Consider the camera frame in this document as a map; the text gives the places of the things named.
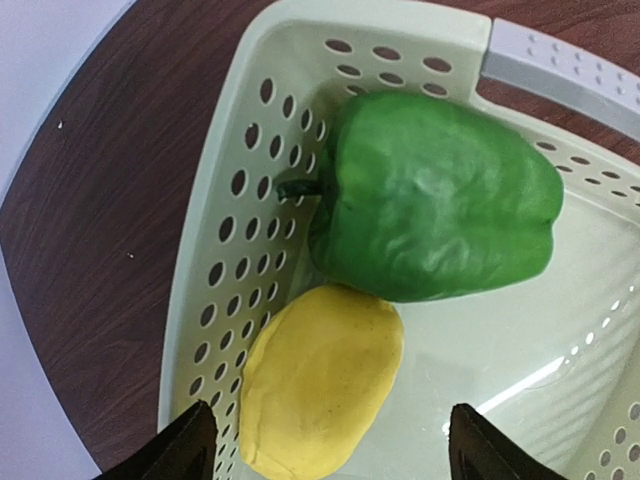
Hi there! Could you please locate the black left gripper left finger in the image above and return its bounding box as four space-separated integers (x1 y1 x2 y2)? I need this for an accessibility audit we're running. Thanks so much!
97 400 218 480

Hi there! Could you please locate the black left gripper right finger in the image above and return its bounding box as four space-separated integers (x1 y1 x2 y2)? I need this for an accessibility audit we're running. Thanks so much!
448 403 565 480

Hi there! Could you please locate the yellow toy corn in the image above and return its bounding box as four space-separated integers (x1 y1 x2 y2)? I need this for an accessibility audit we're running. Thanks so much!
239 285 405 479

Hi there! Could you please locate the green toy bell pepper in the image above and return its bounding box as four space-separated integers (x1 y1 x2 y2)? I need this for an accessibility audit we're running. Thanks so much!
277 91 564 303

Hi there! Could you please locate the green plastic basket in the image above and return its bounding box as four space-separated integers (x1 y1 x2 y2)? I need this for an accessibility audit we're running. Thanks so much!
158 1 639 479

